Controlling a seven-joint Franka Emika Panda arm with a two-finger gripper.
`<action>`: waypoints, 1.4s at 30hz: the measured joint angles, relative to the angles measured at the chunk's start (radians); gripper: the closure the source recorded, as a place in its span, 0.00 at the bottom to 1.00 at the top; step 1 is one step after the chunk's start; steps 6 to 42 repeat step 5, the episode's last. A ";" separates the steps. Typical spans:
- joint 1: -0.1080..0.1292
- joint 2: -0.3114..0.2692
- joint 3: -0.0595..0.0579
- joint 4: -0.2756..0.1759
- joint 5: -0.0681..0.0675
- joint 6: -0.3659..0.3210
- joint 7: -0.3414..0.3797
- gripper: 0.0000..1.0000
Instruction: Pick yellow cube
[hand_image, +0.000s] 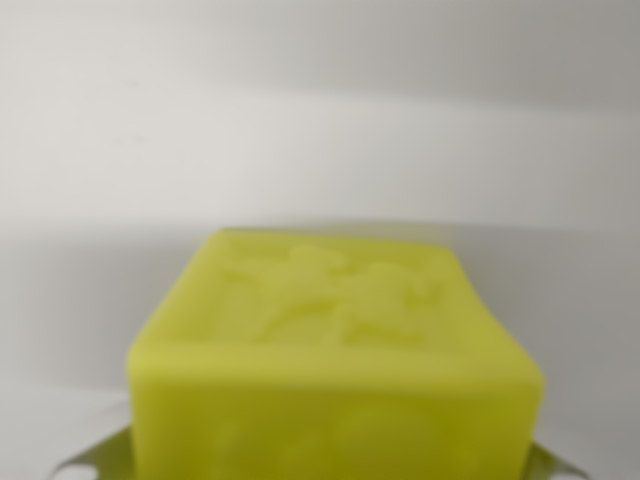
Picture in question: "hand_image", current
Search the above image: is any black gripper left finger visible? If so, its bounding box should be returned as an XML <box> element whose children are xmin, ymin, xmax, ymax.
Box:
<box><xmin>47</xmin><ymin>430</ymin><xmax>135</xmax><ymax>480</ymax></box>

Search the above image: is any yellow embossed cube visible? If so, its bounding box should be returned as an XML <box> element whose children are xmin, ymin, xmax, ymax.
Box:
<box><xmin>126</xmin><ymin>227</ymin><xmax>547</xmax><ymax>480</ymax></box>

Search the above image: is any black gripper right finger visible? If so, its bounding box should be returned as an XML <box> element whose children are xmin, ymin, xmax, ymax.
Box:
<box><xmin>528</xmin><ymin>441</ymin><xmax>591</xmax><ymax>480</ymax></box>

